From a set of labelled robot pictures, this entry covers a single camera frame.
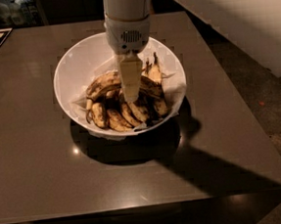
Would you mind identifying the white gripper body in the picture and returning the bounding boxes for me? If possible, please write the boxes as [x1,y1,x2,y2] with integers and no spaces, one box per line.
[104,13,151,55]

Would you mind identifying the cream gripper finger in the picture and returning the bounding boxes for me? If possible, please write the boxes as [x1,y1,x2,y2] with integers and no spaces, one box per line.
[117,54,143,103]

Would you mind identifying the large spotted top banana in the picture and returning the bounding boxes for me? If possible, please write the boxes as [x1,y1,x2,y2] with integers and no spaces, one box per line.
[86,71,164,121]

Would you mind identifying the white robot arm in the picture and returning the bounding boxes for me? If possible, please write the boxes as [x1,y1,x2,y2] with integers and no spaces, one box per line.
[103,0,281,79]

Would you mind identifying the spotted banana far right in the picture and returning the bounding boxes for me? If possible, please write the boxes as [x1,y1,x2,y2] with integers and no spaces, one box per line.
[142,53,168,117]

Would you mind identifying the white round bowl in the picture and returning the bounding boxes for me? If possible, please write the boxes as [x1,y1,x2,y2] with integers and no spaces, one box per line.
[49,24,192,144]

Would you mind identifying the spotted banana centre right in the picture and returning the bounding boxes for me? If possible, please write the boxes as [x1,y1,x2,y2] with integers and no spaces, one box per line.
[128,99,150,122]

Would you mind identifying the spotted banana far left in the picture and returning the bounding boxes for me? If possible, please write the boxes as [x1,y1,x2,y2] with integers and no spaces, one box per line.
[91,102,108,129]

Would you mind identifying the spotted banana lower left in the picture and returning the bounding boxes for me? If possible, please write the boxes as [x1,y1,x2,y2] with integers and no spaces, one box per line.
[107,109,133,132]

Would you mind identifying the white paper liner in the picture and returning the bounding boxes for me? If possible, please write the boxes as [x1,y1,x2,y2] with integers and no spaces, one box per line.
[65,26,192,145]

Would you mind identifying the bottles on dark shelf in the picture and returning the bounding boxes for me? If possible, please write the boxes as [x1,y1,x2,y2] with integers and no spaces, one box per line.
[0,0,43,28]

